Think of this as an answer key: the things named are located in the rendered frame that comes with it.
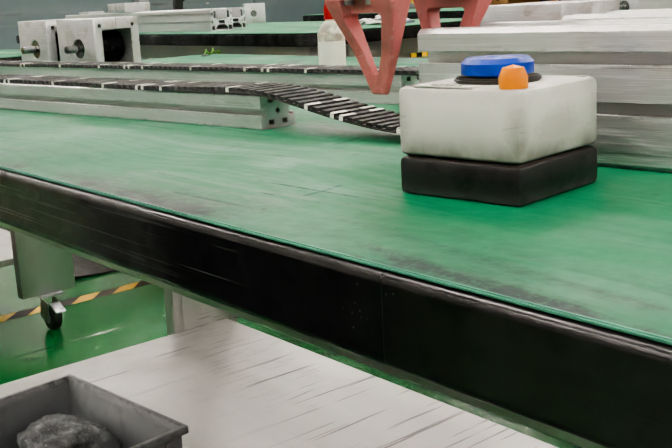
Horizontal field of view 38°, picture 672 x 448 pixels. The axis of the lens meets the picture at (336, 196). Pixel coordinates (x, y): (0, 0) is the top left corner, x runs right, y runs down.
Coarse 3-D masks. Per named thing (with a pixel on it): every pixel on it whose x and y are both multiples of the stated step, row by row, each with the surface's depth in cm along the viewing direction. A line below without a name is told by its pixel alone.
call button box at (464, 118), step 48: (432, 96) 52; (480, 96) 50; (528, 96) 49; (576, 96) 53; (432, 144) 53; (480, 144) 51; (528, 144) 50; (576, 144) 53; (432, 192) 54; (480, 192) 51; (528, 192) 50
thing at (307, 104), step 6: (330, 96) 83; (336, 96) 84; (300, 102) 80; (306, 102) 81; (312, 102) 81; (318, 102) 81; (324, 102) 81; (330, 102) 82; (336, 102) 82; (306, 108) 80
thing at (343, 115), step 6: (354, 108) 80; (360, 108) 80; (366, 108) 80; (372, 108) 81; (378, 108) 81; (330, 114) 78; (336, 114) 78; (342, 114) 78; (348, 114) 78; (354, 114) 78; (360, 114) 79; (342, 120) 77
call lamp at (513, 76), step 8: (512, 64) 50; (504, 72) 49; (512, 72) 49; (520, 72) 49; (504, 80) 49; (512, 80) 49; (520, 80) 49; (504, 88) 49; (512, 88) 49; (520, 88) 49
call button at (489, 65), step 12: (468, 60) 53; (480, 60) 52; (492, 60) 52; (504, 60) 52; (516, 60) 52; (528, 60) 53; (468, 72) 53; (480, 72) 52; (492, 72) 52; (528, 72) 53
